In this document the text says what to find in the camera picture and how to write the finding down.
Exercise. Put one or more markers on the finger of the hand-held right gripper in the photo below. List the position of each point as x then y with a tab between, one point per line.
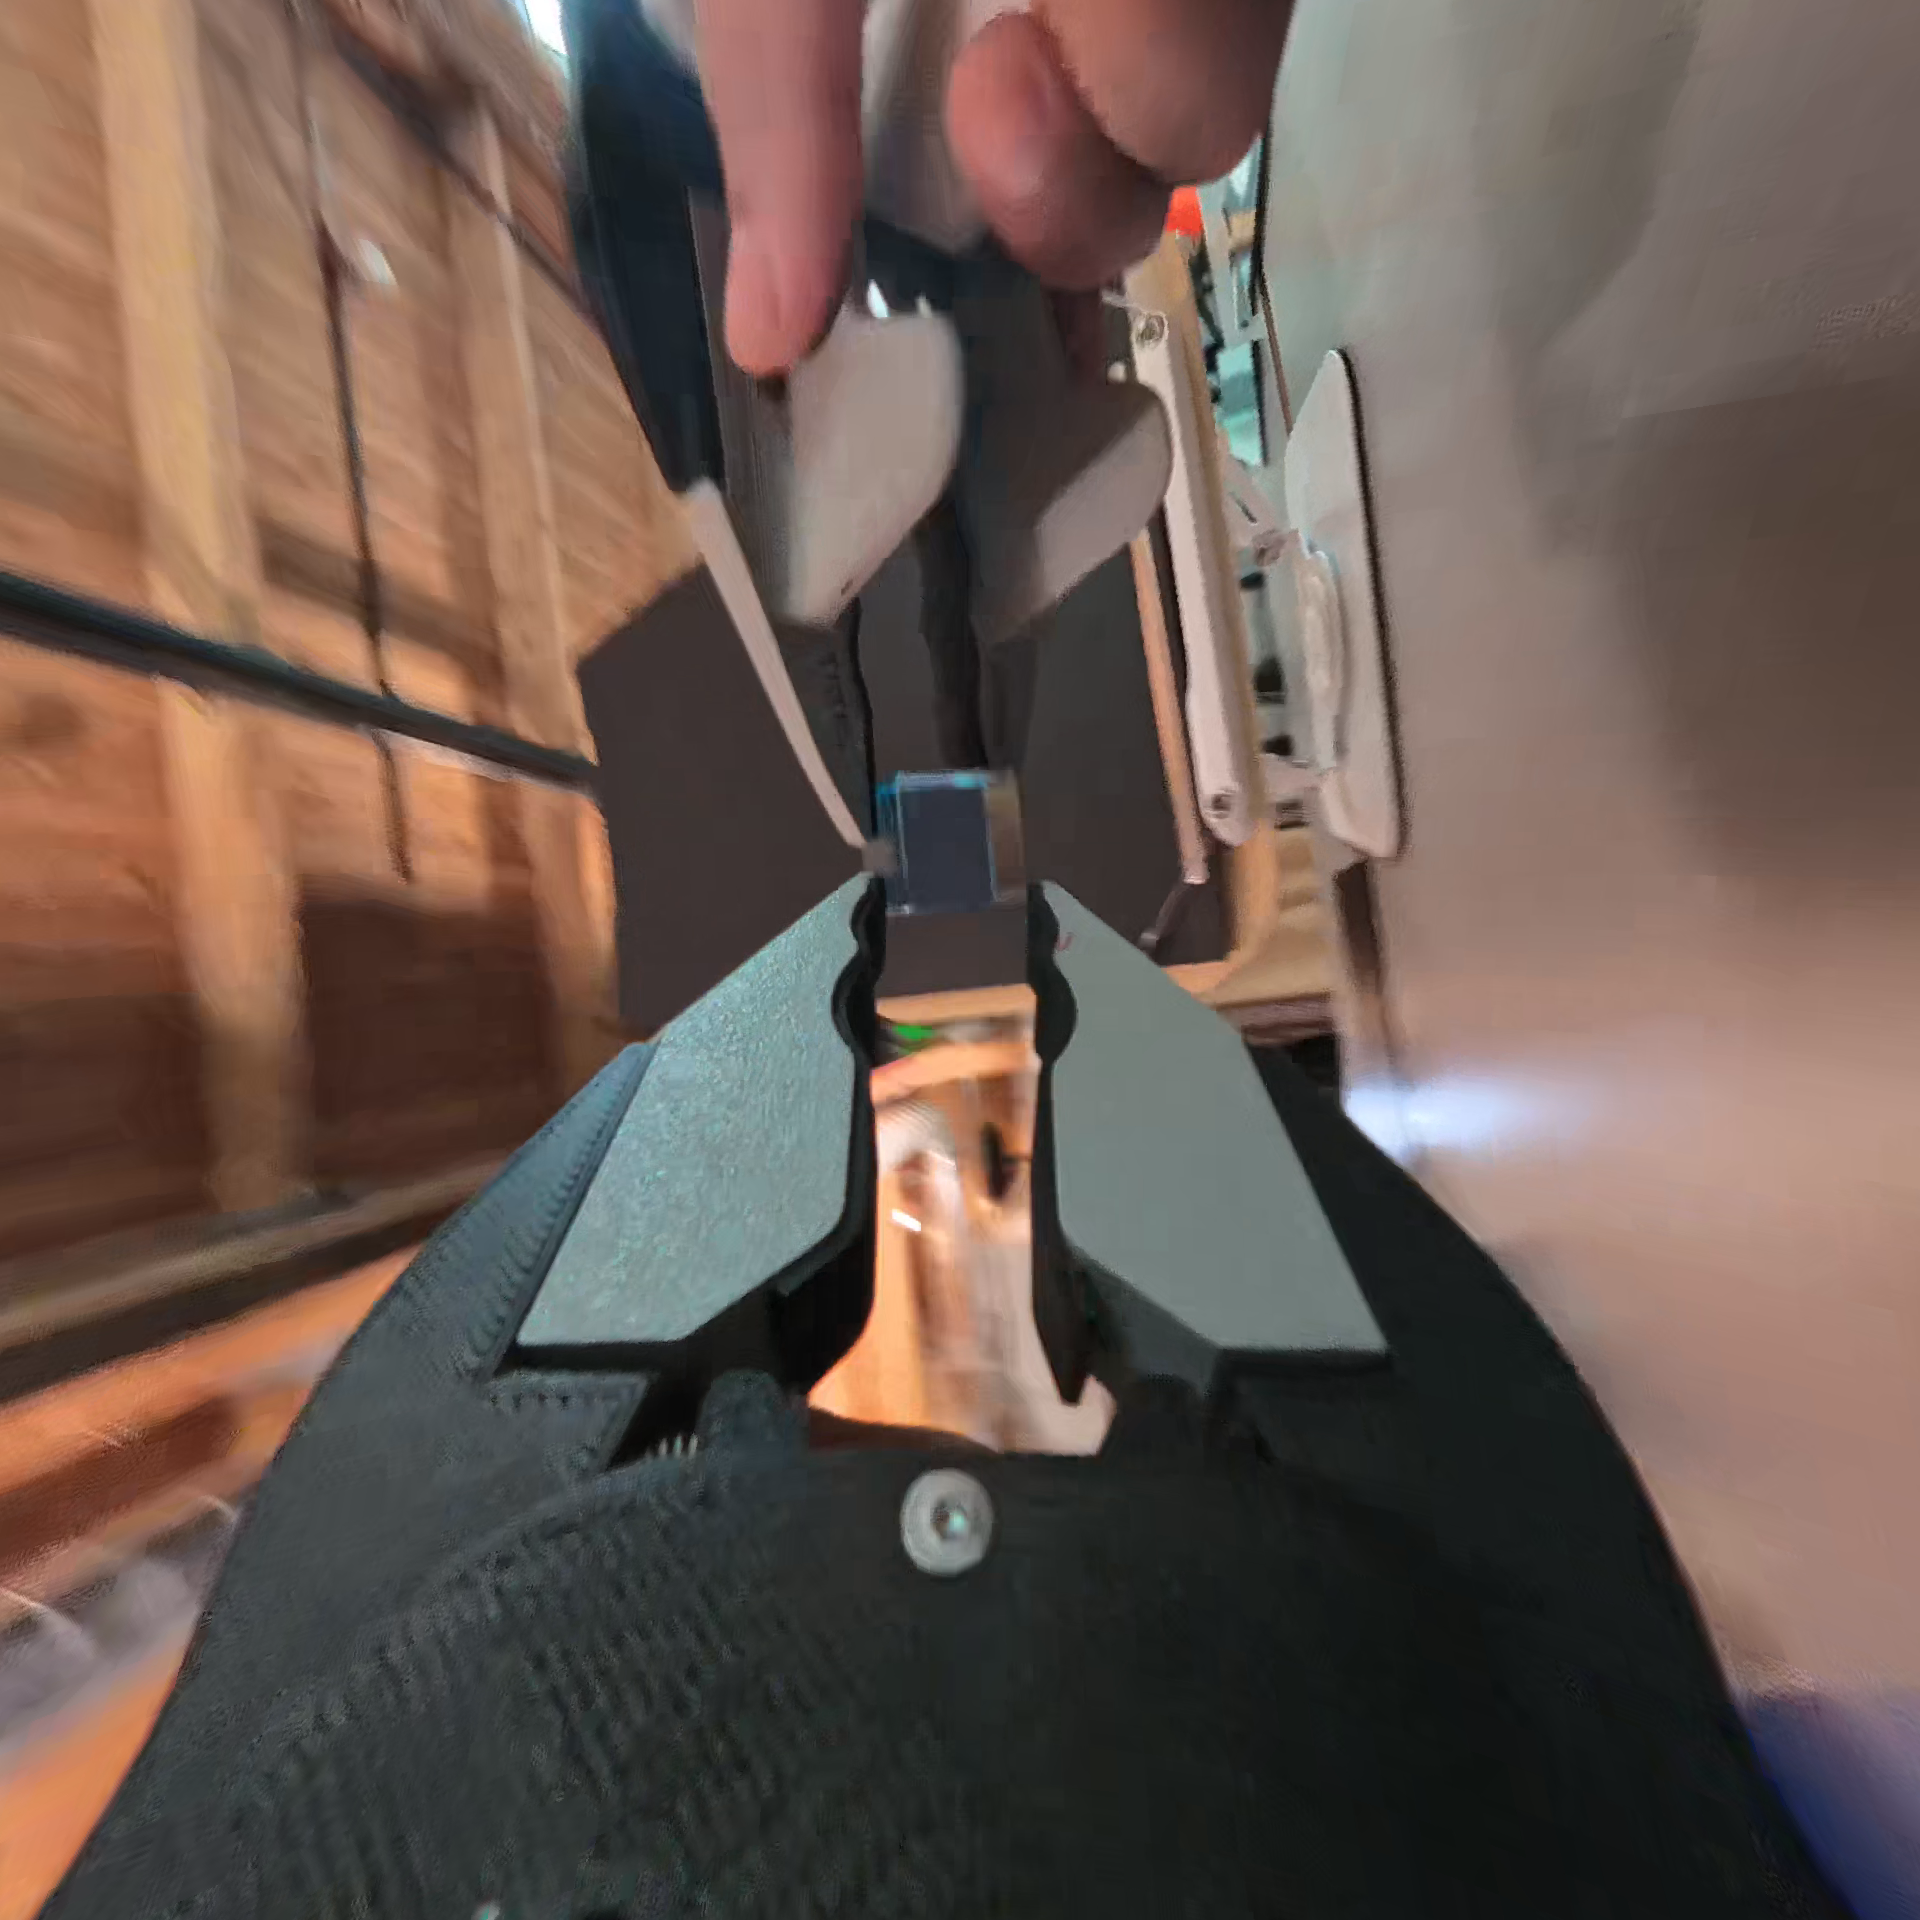
1005	706
774	675

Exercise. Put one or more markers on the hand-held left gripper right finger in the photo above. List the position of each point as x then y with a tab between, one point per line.
1202	1184

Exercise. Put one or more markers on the person's right hand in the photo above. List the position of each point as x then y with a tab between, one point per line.
780	149

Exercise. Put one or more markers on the black monitor with wooden edge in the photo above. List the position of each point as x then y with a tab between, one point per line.
707	839

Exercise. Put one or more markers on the dark blue cube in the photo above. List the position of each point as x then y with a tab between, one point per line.
945	849

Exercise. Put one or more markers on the black ceiling rail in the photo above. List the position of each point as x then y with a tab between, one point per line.
300	682

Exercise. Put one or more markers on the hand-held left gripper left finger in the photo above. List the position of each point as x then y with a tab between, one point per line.
707	1184

